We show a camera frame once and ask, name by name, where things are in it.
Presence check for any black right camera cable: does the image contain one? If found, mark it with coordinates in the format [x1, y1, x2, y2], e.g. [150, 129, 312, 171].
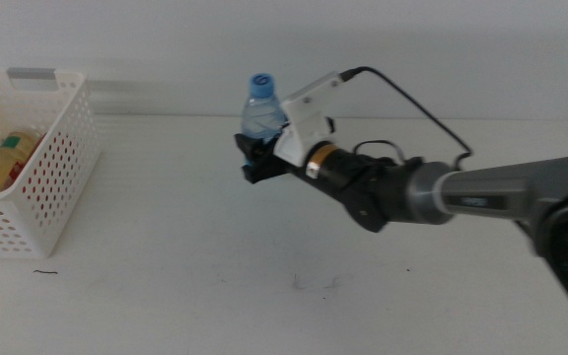
[339, 65, 474, 172]

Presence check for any small water bottle blue cap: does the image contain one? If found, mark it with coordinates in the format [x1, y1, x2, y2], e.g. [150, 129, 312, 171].
[241, 72, 289, 167]

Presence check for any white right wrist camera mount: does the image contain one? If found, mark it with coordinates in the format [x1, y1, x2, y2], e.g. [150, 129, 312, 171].
[272, 70, 346, 169]

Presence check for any white perforated plastic basket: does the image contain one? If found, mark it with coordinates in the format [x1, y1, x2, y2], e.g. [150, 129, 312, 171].
[0, 68, 102, 260]

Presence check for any thin black wrist cable loop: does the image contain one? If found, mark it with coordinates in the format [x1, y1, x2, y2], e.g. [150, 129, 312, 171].
[352, 139, 409, 165]

